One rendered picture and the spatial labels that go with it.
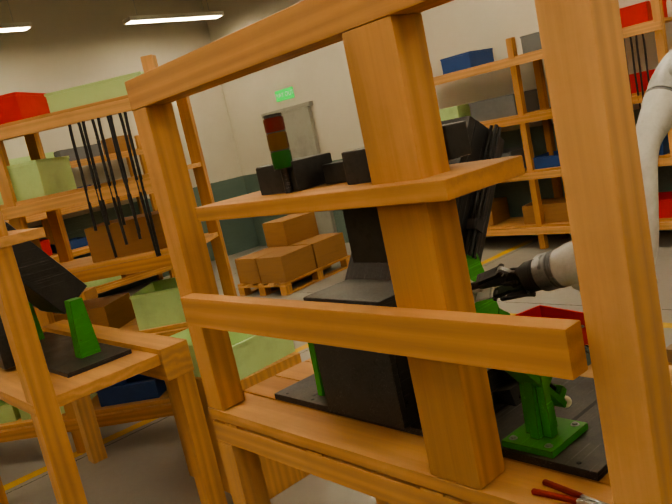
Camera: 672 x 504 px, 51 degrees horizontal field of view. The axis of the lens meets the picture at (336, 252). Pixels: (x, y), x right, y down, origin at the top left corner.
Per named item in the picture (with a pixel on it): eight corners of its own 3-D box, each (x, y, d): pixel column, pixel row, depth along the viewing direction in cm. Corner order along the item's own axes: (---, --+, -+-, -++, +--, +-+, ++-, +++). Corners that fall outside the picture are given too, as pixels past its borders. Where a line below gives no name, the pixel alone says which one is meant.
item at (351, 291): (372, 385, 211) (349, 277, 206) (451, 401, 188) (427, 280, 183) (328, 410, 200) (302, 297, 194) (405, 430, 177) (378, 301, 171)
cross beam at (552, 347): (200, 320, 217) (193, 292, 216) (588, 369, 119) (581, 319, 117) (186, 325, 214) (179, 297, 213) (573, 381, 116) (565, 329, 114)
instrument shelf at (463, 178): (268, 202, 210) (265, 189, 209) (526, 173, 142) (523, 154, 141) (197, 222, 194) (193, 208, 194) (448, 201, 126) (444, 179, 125)
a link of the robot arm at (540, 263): (550, 241, 159) (530, 247, 164) (546, 275, 155) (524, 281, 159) (576, 259, 163) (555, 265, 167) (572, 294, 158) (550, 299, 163)
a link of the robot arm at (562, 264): (542, 272, 154) (578, 306, 158) (603, 254, 142) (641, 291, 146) (552, 235, 160) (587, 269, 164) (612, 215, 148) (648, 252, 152)
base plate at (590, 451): (367, 352, 250) (366, 346, 249) (686, 398, 166) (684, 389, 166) (275, 399, 223) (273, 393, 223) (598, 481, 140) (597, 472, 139)
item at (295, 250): (305, 268, 924) (293, 213, 912) (352, 265, 872) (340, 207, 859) (240, 296, 835) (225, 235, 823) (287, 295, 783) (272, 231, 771)
